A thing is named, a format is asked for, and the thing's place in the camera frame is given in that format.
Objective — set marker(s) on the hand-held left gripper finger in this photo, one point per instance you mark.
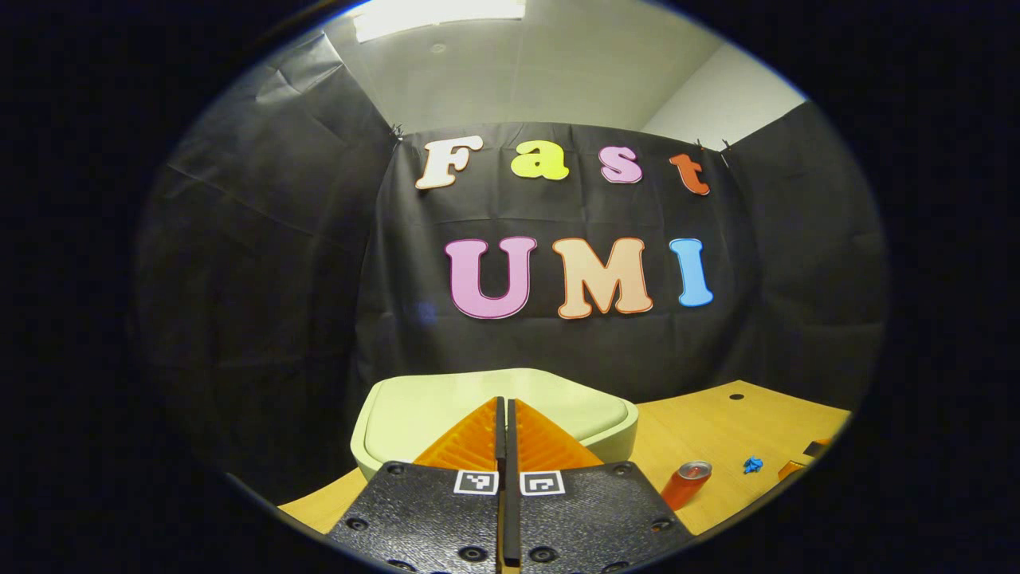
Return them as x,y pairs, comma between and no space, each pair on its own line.
512,446
500,438

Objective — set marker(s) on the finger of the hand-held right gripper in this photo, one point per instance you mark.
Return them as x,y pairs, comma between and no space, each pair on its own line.
794,469
817,448

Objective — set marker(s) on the blue paper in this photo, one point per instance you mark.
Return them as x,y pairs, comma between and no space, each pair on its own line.
753,465

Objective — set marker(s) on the green desktop garbage bin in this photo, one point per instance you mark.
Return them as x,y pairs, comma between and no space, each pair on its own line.
414,414

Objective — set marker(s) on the red pop can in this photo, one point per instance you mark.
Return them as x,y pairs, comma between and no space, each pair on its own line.
681,486

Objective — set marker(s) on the black backdrop cloth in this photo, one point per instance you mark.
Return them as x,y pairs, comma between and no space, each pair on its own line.
558,343

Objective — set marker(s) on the ceiling light panel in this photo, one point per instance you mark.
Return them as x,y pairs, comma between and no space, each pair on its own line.
438,16

